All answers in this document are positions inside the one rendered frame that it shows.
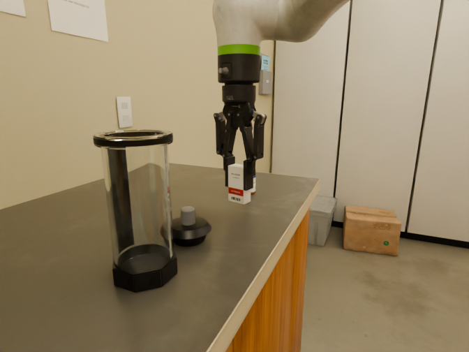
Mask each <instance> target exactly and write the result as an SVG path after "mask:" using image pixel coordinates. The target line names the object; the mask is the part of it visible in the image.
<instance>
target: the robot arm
mask: <svg viewBox="0 0 469 352"><path fill-rule="evenodd" d="M347 2H349V0H214V4H213V10H212V14H213V19H214V24H215V28H216V37H217V48H218V82H219V83H225V85H223V86H222V101H223V102H224V107H223V111H222V112H219V113H214V120H215V122H216V153H217V154H220V155H221V156H222V157H223V169H224V171H225V186H228V166H229V165H232V164H235V156H234V154H232V151H233V147H234V143H235V136H236V132H237V130H238V128H239V130H240V131H241V134H242V138H243V141H244V149H245V153H246V160H245V161H244V190H245V191H248V190H249V189H252V188H253V175H254V174H255V162H256V160H258V159H262V158H263V156H264V131H265V122H266V119H267V116H266V114H260V113H259V112H256V109H255V101H256V86H255V85H253V83H259V81H260V44H261V42H262V41H285V42H291V43H302V42H304V41H307V40H309V39H311V38H312V37H314V35H316V34H317V33H318V31H319V30H320V29H321V27H322V26H323V25H324V24H325V23H326V21H327V20H328V19H329V18H330V17H331V16H332V15H333V14H334V13H336V12H337V11H338V10H339V9H340V8H342V7H343V6H344V5H345V4H346V3H347ZM253 118H254V120H253ZM225 120H227V122H226V123H225ZM252 120H253V121H254V122H255V123H254V128H253V126H252V122H251V121H252ZM245 127H247V128H245ZM252 130H253V133H252Z"/></svg>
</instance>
